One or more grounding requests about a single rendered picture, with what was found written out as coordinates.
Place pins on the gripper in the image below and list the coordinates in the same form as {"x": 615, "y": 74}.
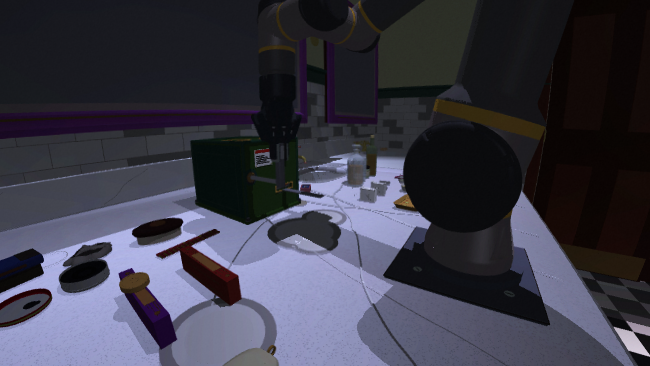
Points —
{"x": 277, "y": 96}

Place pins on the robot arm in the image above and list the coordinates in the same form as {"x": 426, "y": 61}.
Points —
{"x": 487, "y": 61}

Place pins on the red and blue small tin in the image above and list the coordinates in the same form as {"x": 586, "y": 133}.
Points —
{"x": 305, "y": 188}

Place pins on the green vending machine body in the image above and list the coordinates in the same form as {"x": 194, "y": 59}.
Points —
{"x": 223, "y": 178}

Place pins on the red razor rest block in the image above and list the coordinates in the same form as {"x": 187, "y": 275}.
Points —
{"x": 210, "y": 274}

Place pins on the tan round token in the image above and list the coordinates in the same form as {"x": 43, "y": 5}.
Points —
{"x": 134, "y": 282}

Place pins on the purple razor rest block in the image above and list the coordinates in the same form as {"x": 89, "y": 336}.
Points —
{"x": 150, "y": 310}

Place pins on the grey round tin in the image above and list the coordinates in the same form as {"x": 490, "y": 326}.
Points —
{"x": 84, "y": 276}

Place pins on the purple framed mirror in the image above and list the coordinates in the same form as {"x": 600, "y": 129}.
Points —
{"x": 303, "y": 81}
{"x": 353, "y": 81}

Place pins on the round sink basin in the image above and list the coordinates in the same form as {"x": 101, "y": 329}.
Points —
{"x": 304, "y": 231}
{"x": 320, "y": 175}
{"x": 218, "y": 330}

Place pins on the clear glass bottle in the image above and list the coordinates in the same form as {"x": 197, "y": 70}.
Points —
{"x": 356, "y": 167}

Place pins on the brown bottle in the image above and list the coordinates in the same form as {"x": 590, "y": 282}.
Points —
{"x": 372, "y": 157}

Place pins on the white small cube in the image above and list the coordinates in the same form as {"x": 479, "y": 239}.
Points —
{"x": 368, "y": 195}
{"x": 379, "y": 188}

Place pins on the red brown ruler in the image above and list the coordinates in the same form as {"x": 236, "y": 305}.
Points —
{"x": 188, "y": 243}

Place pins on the orange flat tray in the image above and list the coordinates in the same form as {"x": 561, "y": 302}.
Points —
{"x": 406, "y": 202}

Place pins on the grey crumpled cloth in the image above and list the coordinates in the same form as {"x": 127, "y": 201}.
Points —
{"x": 89, "y": 252}

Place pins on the blue and black box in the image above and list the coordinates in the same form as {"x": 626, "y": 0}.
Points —
{"x": 20, "y": 266}

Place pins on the red oval dish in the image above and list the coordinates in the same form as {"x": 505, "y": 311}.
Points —
{"x": 23, "y": 306}

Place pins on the brown wooden door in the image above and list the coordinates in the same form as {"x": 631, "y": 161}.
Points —
{"x": 599, "y": 127}

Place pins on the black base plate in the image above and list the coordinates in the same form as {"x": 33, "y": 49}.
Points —
{"x": 457, "y": 284}

